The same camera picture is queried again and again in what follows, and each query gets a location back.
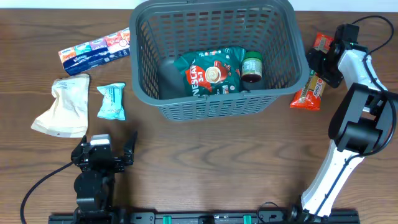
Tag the Kleenex tissue multipack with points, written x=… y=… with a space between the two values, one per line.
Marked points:
x=88 y=55

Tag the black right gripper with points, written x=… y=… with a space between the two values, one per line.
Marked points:
x=334 y=79

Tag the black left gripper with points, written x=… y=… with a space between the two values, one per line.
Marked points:
x=79 y=154

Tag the beige paper pouch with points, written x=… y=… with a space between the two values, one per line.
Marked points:
x=68 y=115

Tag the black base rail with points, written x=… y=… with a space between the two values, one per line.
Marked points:
x=273 y=215

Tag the red spaghetti packet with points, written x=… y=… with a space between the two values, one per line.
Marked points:
x=309 y=97

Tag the grey plastic basket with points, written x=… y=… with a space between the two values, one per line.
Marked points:
x=162 y=31

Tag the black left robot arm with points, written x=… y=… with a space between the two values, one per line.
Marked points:
x=94 y=187

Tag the green Nescafe coffee bag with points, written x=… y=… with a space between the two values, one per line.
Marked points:
x=211 y=72

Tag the green lid jar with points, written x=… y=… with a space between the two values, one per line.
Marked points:
x=251 y=71

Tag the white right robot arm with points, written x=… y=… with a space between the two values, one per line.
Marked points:
x=363 y=124

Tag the light blue snack packet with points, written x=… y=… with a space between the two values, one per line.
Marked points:
x=112 y=104

